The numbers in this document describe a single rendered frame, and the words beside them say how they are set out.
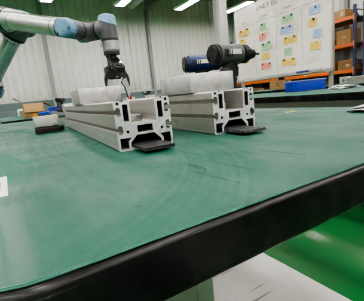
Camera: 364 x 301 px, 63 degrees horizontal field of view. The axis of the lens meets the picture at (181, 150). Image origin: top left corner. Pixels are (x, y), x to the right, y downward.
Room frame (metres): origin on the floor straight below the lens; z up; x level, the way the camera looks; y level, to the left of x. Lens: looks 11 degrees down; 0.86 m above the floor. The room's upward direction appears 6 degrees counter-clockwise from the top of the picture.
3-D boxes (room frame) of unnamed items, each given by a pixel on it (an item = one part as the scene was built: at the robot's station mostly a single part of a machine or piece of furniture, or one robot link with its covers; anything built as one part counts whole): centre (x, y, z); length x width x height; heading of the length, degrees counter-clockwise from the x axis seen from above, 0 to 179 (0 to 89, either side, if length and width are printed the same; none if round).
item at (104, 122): (0.87, 0.23, 0.82); 0.80 x 0.10 x 0.09; 26
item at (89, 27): (1.39, 0.36, 1.17); 0.11 x 0.11 x 0.08; 71
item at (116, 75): (1.38, 0.27, 1.02); 0.09 x 0.08 x 0.12; 26
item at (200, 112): (0.95, 0.06, 0.82); 0.80 x 0.10 x 0.09; 26
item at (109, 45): (1.37, 0.27, 1.10); 0.08 x 0.08 x 0.05
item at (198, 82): (0.73, -0.05, 0.87); 0.16 x 0.11 x 0.07; 26
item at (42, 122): (1.07, 0.46, 0.81); 0.10 x 0.08 x 0.06; 116
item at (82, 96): (0.87, 0.23, 0.87); 0.16 x 0.11 x 0.07; 26
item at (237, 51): (0.95, -0.20, 0.89); 0.20 x 0.08 x 0.22; 122
